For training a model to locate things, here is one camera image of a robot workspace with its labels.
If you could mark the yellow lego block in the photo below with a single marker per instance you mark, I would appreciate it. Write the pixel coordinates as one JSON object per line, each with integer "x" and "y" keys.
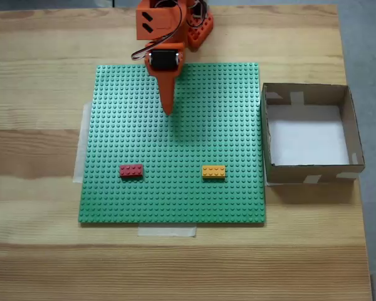
{"x": 213, "y": 172}

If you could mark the green lego baseplate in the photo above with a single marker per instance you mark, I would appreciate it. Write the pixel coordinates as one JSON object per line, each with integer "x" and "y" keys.
{"x": 175, "y": 156}

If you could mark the red lego block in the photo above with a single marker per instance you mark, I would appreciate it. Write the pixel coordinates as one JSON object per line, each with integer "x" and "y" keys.
{"x": 131, "y": 171}

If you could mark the open cardboard box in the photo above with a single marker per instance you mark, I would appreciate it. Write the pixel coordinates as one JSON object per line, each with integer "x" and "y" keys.
{"x": 300, "y": 175}

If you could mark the masking tape strip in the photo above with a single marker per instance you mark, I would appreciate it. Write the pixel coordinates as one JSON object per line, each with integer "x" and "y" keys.
{"x": 166, "y": 231}
{"x": 80, "y": 150}

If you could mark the white paper sheet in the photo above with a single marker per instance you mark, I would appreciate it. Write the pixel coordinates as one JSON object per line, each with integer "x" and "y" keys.
{"x": 307, "y": 138}

